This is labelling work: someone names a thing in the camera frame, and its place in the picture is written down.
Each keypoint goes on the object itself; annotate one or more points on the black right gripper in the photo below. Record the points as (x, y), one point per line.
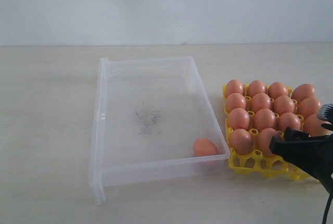
(312, 154)

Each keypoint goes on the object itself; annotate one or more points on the brown egg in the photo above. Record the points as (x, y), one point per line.
(283, 104)
(241, 141)
(260, 101)
(235, 100)
(264, 139)
(264, 118)
(204, 147)
(239, 118)
(288, 120)
(313, 126)
(309, 106)
(303, 91)

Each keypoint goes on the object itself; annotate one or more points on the brown egg placed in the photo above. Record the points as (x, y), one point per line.
(234, 86)
(277, 89)
(256, 87)

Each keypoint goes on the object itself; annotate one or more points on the yellow plastic egg tray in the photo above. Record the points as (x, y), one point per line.
(256, 162)

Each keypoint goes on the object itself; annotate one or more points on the clear plastic tray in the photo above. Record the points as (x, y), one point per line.
(148, 114)

